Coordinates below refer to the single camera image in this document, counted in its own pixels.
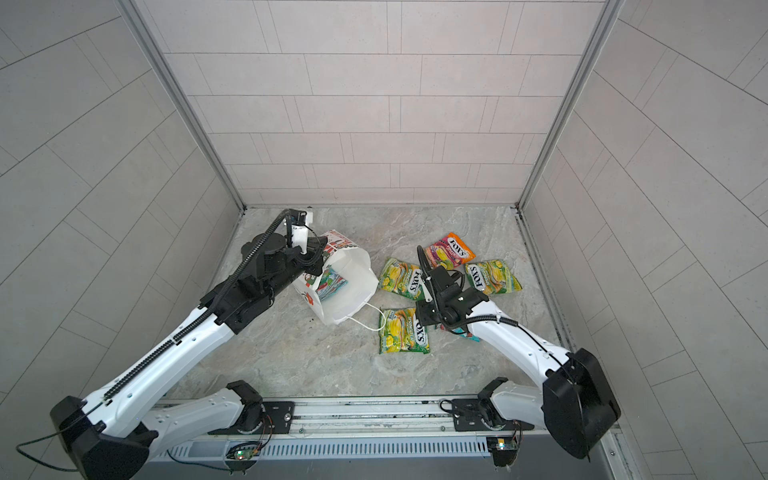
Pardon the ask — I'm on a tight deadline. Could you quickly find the right circuit board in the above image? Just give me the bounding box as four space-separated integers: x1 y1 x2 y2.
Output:
486 437 519 469

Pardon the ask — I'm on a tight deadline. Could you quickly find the teal candy packet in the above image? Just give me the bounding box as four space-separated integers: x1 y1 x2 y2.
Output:
315 267 347 302

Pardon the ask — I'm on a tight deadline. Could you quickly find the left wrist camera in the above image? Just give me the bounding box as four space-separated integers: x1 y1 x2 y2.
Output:
285 209 314 254

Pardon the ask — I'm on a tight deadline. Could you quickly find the orange Fox's candy packet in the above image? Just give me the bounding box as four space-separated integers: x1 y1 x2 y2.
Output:
424 232 476 271

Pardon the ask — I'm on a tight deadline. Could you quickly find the white floral paper bag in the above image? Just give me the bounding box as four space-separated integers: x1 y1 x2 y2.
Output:
292 230 379 325

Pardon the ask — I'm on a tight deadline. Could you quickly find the left circuit board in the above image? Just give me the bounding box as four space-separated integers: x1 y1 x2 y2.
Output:
225 441 263 461

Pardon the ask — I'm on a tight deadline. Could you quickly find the green Fox's candy packet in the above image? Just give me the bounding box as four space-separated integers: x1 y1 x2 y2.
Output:
379 258 425 301

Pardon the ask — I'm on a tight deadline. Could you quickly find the circuit board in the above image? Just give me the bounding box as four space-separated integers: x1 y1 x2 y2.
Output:
486 437 519 469
225 441 263 461

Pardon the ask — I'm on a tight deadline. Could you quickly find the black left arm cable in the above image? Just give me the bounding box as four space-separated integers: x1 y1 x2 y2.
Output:
15 407 103 474

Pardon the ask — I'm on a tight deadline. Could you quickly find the yellow-green Fox's candy packet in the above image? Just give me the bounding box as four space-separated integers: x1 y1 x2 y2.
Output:
465 259 522 295

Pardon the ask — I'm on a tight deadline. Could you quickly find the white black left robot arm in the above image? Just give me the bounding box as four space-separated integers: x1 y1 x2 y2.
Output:
50 233 328 479

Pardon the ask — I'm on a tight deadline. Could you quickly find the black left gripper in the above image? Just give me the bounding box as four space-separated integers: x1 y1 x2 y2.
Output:
258 234 330 303

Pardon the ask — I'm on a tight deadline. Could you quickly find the aluminium right corner post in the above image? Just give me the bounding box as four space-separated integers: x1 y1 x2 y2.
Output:
517 0 624 211

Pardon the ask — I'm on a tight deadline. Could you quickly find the aluminium corner post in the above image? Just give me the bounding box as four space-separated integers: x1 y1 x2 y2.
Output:
517 0 624 211
115 0 246 213

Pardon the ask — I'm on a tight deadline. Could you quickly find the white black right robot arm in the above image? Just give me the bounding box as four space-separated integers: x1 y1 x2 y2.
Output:
416 265 621 459

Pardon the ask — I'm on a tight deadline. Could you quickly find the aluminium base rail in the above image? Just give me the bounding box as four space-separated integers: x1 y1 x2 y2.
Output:
113 392 622 445

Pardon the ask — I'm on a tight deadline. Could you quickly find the aluminium left corner post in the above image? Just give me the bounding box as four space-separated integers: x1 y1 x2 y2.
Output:
115 0 246 213

